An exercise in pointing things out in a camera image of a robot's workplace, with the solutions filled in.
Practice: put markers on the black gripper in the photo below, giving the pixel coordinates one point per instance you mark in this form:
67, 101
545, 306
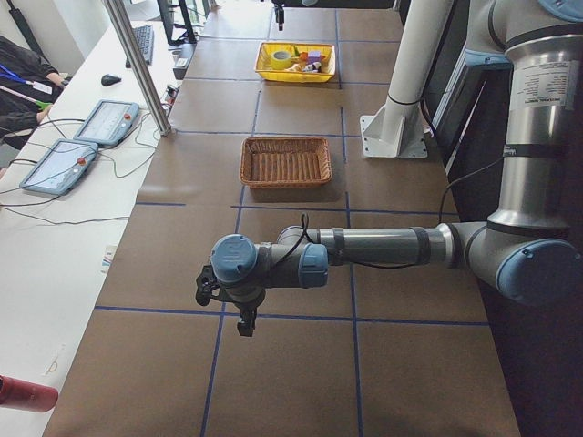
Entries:
279, 11
245, 310

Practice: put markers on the yellow tape roll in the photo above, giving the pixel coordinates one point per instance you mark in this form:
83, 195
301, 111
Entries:
281, 60

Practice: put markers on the yellow plastic basket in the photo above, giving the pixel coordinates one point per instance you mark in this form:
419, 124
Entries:
295, 62

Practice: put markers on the brown wicker basket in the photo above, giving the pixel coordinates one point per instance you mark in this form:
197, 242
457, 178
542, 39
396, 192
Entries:
285, 162

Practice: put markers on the toy carrot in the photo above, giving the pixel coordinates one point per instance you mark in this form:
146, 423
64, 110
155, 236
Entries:
298, 55

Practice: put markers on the purple foam block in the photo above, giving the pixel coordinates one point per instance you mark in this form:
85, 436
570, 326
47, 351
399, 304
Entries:
313, 56

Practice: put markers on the toy croissant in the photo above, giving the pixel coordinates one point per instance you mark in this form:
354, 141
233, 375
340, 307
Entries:
294, 68

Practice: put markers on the panda figurine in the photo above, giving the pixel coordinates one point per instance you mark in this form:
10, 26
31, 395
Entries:
313, 68

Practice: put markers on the black monitor stand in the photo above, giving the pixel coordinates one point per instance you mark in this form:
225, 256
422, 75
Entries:
183, 20

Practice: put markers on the black keyboard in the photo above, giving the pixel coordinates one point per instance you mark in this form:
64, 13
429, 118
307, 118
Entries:
145, 38

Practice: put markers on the white pillar with base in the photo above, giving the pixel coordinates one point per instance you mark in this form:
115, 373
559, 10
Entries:
396, 130

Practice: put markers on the black computer mouse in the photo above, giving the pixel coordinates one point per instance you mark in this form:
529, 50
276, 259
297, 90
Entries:
109, 80

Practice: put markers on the upper teach pendant tablet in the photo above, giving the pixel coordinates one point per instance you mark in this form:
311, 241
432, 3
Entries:
108, 123

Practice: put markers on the teach pendant tablet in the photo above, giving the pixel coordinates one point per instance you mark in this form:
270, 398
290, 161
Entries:
108, 123
61, 167

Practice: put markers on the red bottle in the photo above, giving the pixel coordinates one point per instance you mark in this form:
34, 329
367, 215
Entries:
27, 396

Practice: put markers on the lower teach pendant tablet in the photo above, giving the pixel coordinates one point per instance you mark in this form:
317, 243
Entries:
61, 167

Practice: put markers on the seated person in black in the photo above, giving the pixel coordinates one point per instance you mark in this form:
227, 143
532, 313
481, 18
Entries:
29, 86

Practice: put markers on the aluminium frame post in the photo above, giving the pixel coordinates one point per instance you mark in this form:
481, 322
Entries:
119, 19

